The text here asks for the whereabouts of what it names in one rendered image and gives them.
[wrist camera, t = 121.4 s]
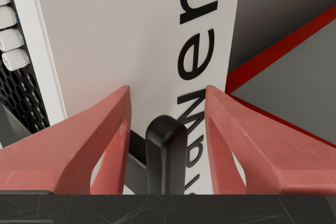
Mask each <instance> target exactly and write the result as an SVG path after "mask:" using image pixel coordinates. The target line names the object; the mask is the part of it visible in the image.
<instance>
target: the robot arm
mask: <svg viewBox="0 0 336 224"><path fill-rule="evenodd" d="M204 118H205V131H206V144H207V153H208V160H209V167H210V175H211V182H212V189H213V194H123V190H124V183H125V175H126V168H127V161H128V153H129V145H130V132H131V119H132V105H131V93H130V86H129V85H123V86H121V87H120V88H118V89H117V90H115V91H114V92H113V93H111V94H110V95H108V96H107V97H105V98H104V99H102V100H101V101H99V102H98V103H96V104H95V105H93V106H92V107H90V108H88V109H86V110H84V111H82V112H79V113H77V114H75V115H73V116H71V117H69V118H66V119H64V120H62V121H60V122H58V123H56V124H54V125H51V126H49V127H47V128H45V129H43V130H41V131H38V132H36V133H34V134H32V135H30V136H28V137H26V138H23V139H21V140H19V141H17V142H15V143H13V144H10V145H8V146H6V147H4V148H2V149H0V224H336V148H334V147H332V146H329V145H327V144H325V143H323V142H321V141H319V140H316V139H314V138H312V137H310V136H308V135H306V134H303V133H301V132H299V131H297V130H295V129H293V128H290V127H288V126H286V125H284V124H282V123H280V122H277V121H275V120H273V119H271V118H269V117H267V116H264V115H262V114H260V113H258V112H256V111H254V110H251V109H249V108H247V107H245V106H244V105H242V104H240V103H239V102H237V101H236V100H234V99H233V98H232V97H230V96H229V95H227V94H226V93H224V92H223V91H221V90H220V89H218V88H217V87H215V86H214V85H207V86H206V93H205V105H204ZM232 152H233V154H234V156H235V157H236V159H237V161H238V162H239V164H240V165H241V167H242V169H243V171H244V175H245V181H246V185H245V183H244V181H243V179H242V177H241V175H240V173H239V171H238V169H237V166H236V164H235V160H234V157H233V154H232ZM103 153H104V154H103ZM102 155H103V158H102V161H101V164H100V167H99V169H98V172H97V174H96V176H95V178H94V180H93V182H92V184H91V177H92V172H93V169H94V168H95V166H96V165H97V163H98V161H99V160H100V158H101V156H102ZM90 185H91V186H90Z"/></svg>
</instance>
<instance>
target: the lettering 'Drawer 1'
mask: <svg viewBox="0 0 336 224"><path fill-rule="evenodd" d="M180 4H181V7H182V9H183V10H184V11H185V13H182V14H180V25H181V24H184V23H186V22H188V21H191V20H193V19H196V18H198V17H201V16H203V15H205V14H208V13H210V12H213V11H215V10H217V9H218V0H216V1H214V2H211V3H208V4H206V5H203V6H200V7H198V8H191V7H190V6H189V5H188V2H187V0H180ZM208 36H209V49H208V54H207V57H206V59H205V61H204V62H203V64H202V65H201V66H200V67H199V68H198V58H199V45H200V33H198V34H196V35H194V36H192V37H191V38H190V39H189V40H188V41H187V42H186V43H185V44H184V46H183V47H182V49H181V51H180V54H179V57H178V63H177V70H178V74H179V76H180V77H181V78H182V79H183V80H186V81H188V80H192V79H194V78H196V77H197V76H199V75H200V74H201V73H202V72H203V71H204V70H205V69H206V67H207V66H208V64H209V62H210V60H211V58H212V55H213V51H214V44H215V34H214V29H211V30H208ZM193 45H194V49H193V65H192V71H191V72H186V71H185V69H184V58H185V55H186V53H187V51H188V49H189V48H190V47H191V46H193ZM197 98H199V99H198V100H197V101H196V102H195V103H194V104H193V105H192V106H191V107H190V108H189V109H188V110H187V111H186V112H185V113H183V114H182V115H181V116H180V117H179V118H178V119H177V120H178V121H179V122H181V123H183V124H184V125H185V124H188V123H190V122H193V121H195V120H197V121H196V122H195V123H194V124H193V125H192V126H191V127H190V128H189V129H188V130H187V131H188V135H189V134H190V133H191V132H192V131H193V130H194V129H195V128H196V127H197V126H198V125H199V124H200V123H201V122H202V121H203V120H204V119H205V111H203V112H200V113H198V114H195V115H193V116H190V117H188V118H186V117H187V116H188V115H189V114H190V113H191V112H192V111H193V110H194V109H195V108H196V107H197V106H198V105H199V104H200V103H201V102H202V101H203V100H204V99H205V98H206V89H203V90H199V91H196V92H193V93H190V94H186V95H183V96H180V97H178V98H177V104H178V105H179V104H182V103H185V102H188V101H191V100H194V99H197ZM203 140H204V135H202V136H201V137H200V138H198V139H197V140H196V141H195V142H193V143H192V144H191V145H190V146H188V147H187V157H186V167H187V168H191V167H193V166H194V165H195V164H196V163H197V162H198V161H199V159H200V158H201V156H202V153H203V144H202V143H201V142H202V141H203ZM195 147H199V153H198V156H197V157H196V159H195V160H194V161H192V162H190V151H191V150H192V149H193V148H195ZM199 178H200V174H198V175H197V176H196V177H195V178H194V179H193V180H192V181H190V182H189V183H188V184H187V185H186V186H185V188H184V191H186V190H187V189H188V188H189V187H190V186H191V185H192V184H193V183H195V182H196V181H197V180H198V179H199Z"/></svg>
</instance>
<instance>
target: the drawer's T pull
mask: <svg viewBox="0 0 336 224"><path fill-rule="evenodd" d="M187 148H188V129H187V128H186V126H185V125H184V124H183V123H181V122H180V121H178V120H176V119H175V118H173V117H171V116H170V115H165V114H163V115H160V116H158V117H156V118H155V119H154V120H153V121H152V122H151V123H150V124H149V125H148V127H147V129H146V133H145V139H144V138H142V137H141V136H140V135H138V134H137V133H136V132H134V131H133V130H130V139H129V150H128V157H127V165H126V172H125V180H124V185H125V186H127V187H128V188H129V189H130V190H131V191H132V192H133V193H134V194H135V195H184V194H185V179H186V164H187Z"/></svg>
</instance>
